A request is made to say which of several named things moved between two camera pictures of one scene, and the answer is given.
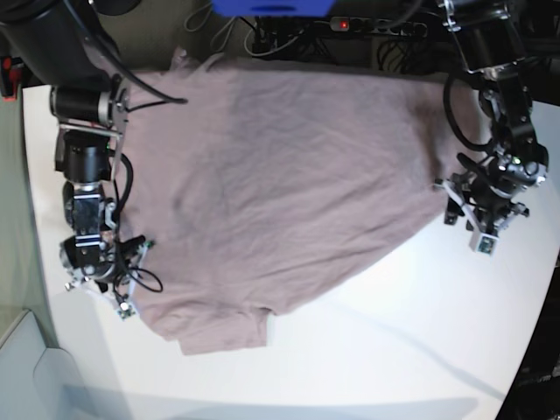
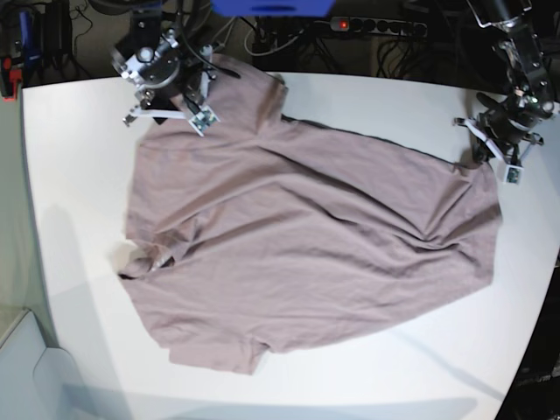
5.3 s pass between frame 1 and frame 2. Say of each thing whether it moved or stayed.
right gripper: moved
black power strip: stayed
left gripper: moved
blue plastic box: stayed
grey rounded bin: stayed
